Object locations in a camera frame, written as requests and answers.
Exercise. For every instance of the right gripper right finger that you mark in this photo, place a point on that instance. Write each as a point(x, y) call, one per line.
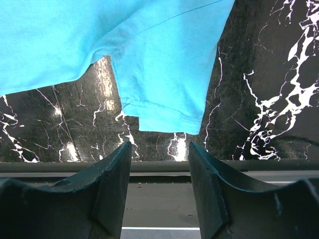
point(232, 205)

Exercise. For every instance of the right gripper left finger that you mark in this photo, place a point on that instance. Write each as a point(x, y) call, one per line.
point(87, 205)

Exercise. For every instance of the turquoise t-shirt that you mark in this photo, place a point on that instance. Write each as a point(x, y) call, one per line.
point(162, 52)

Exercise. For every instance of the aluminium rail frame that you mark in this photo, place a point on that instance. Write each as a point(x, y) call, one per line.
point(159, 233)

